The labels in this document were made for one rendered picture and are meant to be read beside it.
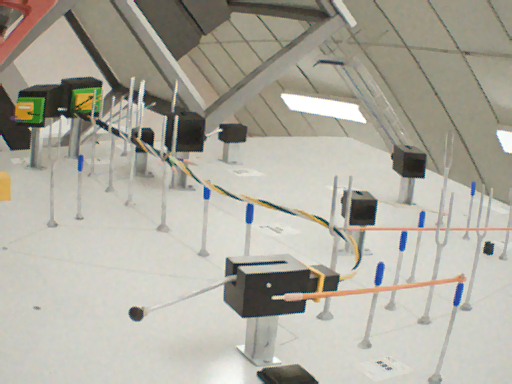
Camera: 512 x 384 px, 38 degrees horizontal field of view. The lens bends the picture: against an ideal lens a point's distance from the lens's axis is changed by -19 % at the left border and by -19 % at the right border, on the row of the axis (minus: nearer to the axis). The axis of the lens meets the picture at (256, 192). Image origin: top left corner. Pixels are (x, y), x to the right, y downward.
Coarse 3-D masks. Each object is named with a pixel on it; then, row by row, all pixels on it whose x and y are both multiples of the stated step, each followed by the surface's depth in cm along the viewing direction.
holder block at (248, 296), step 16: (256, 256) 72; (272, 256) 72; (288, 256) 73; (240, 272) 68; (256, 272) 68; (272, 272) 68; (288, 272) 69; (304, 272) 70; (224, 288) 72; (240, 288) 69; (256, 288) 68; (272, 288) 69; (288, 288) 69; (304, 288) 70; (240, 304) 69; (256, 304) 69; (272, 304) 69; (288, 304) 70; (304, 304) 70
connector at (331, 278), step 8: (320, 264) 75; (320, 272) 73; (328, 272) 73; (336, 272) 73; (312, 280) 71; (328, 280) 72; (336, 280) 72; (312, 288) 71; (328, 288) 72; (336, 288) 72
